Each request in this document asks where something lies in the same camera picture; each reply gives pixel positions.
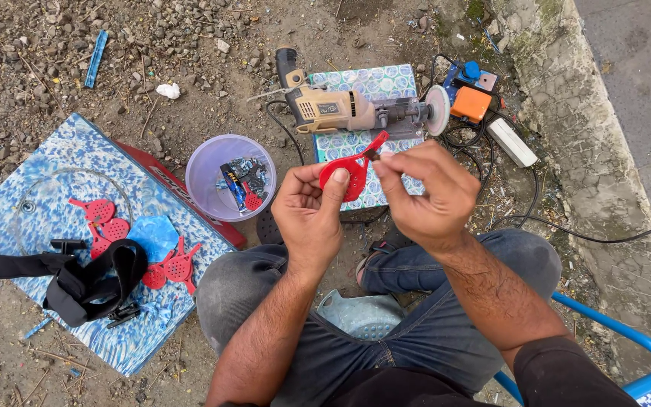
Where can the white grinding wheel disc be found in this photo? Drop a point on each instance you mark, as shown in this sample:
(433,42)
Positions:
(437,110)

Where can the white crumpled paper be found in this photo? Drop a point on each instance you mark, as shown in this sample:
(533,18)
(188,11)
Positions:
(168,90)

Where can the beige electric drill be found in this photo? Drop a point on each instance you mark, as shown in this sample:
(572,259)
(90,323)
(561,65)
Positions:
(331,107)

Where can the person's right hand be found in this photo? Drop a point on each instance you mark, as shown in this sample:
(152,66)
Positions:
(433,198)

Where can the blue plastic strip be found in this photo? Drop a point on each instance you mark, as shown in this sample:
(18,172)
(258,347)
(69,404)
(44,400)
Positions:
(96,59)

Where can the red flat box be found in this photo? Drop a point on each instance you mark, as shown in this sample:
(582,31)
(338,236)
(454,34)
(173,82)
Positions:
(190,198)

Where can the small blue plastic shard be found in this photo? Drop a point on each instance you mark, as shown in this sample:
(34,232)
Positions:
(37,328)

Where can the blue marbled plastic piece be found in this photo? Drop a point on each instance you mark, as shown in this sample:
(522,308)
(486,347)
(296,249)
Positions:
(155,237)

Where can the green patterned tile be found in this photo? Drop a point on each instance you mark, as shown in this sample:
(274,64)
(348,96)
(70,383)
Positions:
(376,85)

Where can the pale blue plastic stool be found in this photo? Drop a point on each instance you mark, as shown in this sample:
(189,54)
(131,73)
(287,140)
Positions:
(359,319)

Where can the small dark blade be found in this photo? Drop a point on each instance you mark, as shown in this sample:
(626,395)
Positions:
(372,154)

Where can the blue marbled board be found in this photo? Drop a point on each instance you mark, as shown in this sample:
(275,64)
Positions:
(31,186)

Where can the purple plastic bowl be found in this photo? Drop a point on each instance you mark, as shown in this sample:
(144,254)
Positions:
(212,169)

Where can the black sandal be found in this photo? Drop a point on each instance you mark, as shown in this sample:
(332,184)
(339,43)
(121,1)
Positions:
(268,226)
(385,246)

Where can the blue packet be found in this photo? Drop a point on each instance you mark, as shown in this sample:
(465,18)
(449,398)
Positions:
(234,186)

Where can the person's blue jeans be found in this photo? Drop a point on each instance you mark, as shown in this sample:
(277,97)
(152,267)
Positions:
(416,339)

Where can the orange switch box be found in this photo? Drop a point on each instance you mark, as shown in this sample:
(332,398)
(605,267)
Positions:
(471,104)

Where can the red perforated plastic paddle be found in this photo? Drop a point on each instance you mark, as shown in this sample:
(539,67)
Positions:
(98,247)
(96,210)
(252,200)
(354,169)
(115,229)
(178,267)
(155,276)

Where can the blue socket board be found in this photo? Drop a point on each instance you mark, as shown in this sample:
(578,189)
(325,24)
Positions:
(472,73)

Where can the person's left hand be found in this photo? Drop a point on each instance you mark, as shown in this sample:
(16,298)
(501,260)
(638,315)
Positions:
(308,220)

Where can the white power adapter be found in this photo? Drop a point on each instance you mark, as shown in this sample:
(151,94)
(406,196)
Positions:
(511,141)

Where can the pile of small metal parts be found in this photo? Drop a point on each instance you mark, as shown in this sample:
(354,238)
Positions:
(255,172)

